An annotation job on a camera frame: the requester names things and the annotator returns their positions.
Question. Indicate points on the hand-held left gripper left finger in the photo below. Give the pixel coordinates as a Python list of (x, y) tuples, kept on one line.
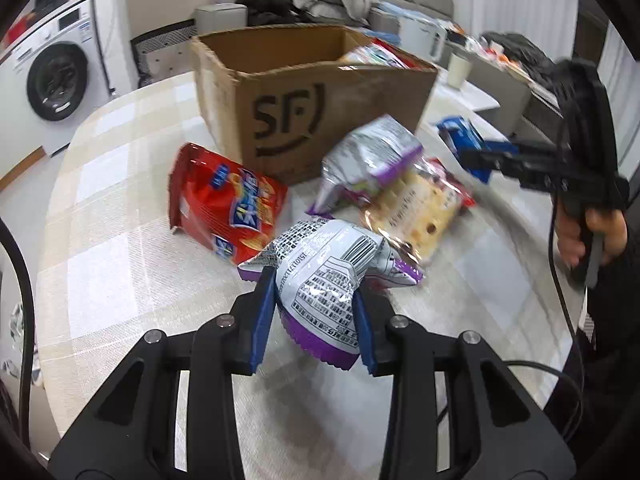
[(262, 325)]

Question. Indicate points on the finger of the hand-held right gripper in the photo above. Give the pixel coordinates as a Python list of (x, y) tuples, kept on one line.
[(487, 164), (497, 148)]

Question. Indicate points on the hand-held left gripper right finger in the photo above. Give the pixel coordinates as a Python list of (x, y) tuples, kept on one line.
[(365, 330)]

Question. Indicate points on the blue biscuit packet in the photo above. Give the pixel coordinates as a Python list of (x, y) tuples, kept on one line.
[(457, 132)]

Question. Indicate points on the silver packet purple trim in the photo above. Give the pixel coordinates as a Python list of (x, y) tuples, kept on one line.
[(325, 270), (365, 155)]

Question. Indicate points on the clear cracker packet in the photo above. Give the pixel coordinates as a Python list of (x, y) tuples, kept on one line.
[(410, 210)]

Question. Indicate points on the red chips packet blue label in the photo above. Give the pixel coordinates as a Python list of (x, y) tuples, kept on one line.
[(215, 200)]

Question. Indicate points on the white packet red trim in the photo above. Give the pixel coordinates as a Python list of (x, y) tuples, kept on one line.
[(372, 55)]

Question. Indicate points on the brown cardboard box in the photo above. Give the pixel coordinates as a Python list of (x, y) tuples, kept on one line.
[(280, 125)]

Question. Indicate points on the person's right forearm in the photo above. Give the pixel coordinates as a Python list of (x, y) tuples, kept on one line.
[(615, 320)]

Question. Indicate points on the person's right hand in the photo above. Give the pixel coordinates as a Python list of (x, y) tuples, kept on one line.
[(607, 235)]

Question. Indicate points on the grey low bench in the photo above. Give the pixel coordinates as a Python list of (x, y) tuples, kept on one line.
[(510, 105)]

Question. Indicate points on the cream cup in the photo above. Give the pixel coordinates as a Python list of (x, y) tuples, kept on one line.
[(458, 70)]

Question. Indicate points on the dark green jacket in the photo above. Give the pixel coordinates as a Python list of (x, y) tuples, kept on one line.
[(520, 52)]

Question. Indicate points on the white electric kettle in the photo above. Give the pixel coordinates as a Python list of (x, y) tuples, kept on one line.
[(417, 35)]

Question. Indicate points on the light blue cloth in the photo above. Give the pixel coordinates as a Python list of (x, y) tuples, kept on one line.
[(400, 10)]

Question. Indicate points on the black jacket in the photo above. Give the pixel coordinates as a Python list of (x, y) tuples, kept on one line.
[(265, 5)]

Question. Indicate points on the black patterned chair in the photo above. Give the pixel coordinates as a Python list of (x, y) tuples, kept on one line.
[(160, 50)]

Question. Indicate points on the white washing machine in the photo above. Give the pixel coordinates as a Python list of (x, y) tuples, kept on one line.
[(55, 80)]

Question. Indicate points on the red box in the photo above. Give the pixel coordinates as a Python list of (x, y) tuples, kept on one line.
[(21, 24)]

